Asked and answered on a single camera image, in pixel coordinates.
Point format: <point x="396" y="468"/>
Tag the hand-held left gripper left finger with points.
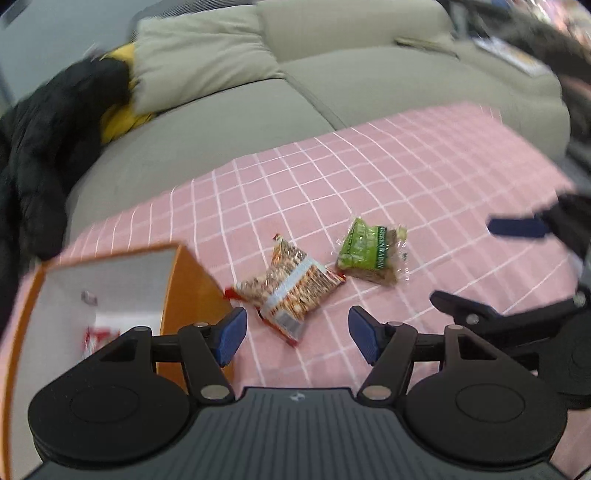
<point x="233" y="336"/>

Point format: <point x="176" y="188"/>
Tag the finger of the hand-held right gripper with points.
<point x="517" y="227"/>
<point x="508" y="325"/>

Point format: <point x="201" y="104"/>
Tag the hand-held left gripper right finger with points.
<point x="364" y="336"/>

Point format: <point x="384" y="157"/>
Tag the red peanut snack packet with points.
<point x="291" y="286"/>

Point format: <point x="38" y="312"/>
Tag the orange cardboard box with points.
<point x="115" y="286"/>

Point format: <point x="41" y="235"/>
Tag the green granola packet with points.
<point x="364" y="249"/>

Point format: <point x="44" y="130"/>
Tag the pink checked blanket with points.
<point x="369" y="161"/>

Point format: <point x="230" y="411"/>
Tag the glossy magazine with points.
<point x="512" y="55"/>

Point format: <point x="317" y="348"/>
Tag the beige sofa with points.
<point x="369" y="69"/>

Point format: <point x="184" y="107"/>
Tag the yellow cloth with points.
<point x="120" y="122"/>

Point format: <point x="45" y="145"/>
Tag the black jacket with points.
<point x="46" y="138"/>

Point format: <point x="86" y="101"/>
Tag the beige cushion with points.
<point x="198" y="60"/>

